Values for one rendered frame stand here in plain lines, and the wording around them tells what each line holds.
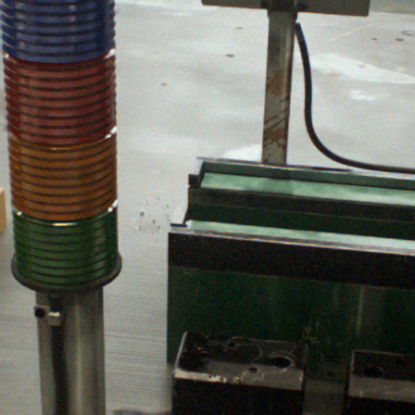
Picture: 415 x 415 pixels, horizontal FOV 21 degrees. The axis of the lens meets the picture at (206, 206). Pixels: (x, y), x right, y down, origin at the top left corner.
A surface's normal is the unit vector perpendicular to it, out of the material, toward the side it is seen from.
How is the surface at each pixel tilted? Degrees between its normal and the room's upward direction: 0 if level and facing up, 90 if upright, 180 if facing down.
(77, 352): 90
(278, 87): 90
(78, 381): 90
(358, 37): 0
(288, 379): 0
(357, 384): 0
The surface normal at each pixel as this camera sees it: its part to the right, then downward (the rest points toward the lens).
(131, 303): 0.03, -0.88
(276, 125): -0.14, 0.47
